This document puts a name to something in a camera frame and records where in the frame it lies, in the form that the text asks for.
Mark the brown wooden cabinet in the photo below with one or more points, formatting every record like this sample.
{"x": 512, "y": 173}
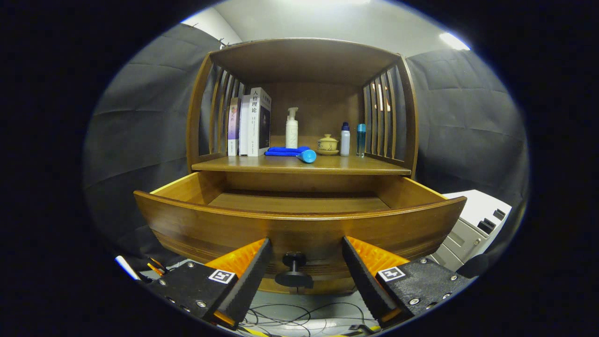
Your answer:
{"x": 304, "y": 61}

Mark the blue cosmetic tube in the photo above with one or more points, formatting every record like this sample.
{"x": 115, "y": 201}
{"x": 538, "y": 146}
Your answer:
{"x": 308, "y": 156}

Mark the white pump bottle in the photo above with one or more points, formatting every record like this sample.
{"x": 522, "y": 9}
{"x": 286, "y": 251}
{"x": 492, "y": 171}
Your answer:
{"x": 291, "y": 133}

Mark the thin white book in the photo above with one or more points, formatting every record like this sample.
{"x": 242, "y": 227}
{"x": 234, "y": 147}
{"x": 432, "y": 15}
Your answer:
{"x": 244, "y": 126}

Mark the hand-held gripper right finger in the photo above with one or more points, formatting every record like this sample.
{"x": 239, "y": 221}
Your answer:
{"x": 365, "y": 281}

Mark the beige lidded teacup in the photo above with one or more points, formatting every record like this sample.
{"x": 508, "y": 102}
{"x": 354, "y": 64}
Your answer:
{"x": 327, "y": 144}

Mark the wooden countertop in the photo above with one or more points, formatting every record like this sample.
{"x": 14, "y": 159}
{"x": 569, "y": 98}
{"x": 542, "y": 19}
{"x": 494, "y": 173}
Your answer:
{"x": 351, "y": 164}

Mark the long ceiling light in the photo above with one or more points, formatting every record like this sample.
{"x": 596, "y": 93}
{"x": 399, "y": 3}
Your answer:
{"x": 454, "y": 41}

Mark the white bottle dark blue cap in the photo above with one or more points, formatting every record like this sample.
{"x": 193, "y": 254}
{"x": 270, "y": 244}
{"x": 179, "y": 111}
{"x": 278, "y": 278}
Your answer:
{"x": 345, "y": 142}

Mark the teal clear bottle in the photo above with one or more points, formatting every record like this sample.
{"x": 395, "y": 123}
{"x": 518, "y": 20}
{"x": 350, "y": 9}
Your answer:
{"x": 361, "y": 140}

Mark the blue cloth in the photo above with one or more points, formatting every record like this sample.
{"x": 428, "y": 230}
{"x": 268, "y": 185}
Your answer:
{"x": 281, "y": 151}

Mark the white book with portrait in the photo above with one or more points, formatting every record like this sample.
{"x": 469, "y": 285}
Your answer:
{"x": 260, "y": 121}

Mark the purple book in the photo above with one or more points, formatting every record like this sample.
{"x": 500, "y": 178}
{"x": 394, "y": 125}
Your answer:
{"x": 233, "y": 126}

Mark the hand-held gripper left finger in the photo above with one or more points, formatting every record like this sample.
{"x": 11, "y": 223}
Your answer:
{"x": 245, "y": 285}

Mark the brown wooden drawer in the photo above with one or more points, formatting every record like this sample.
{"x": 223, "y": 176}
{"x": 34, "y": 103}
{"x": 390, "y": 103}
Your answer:
{"x": 304, "y": 229}

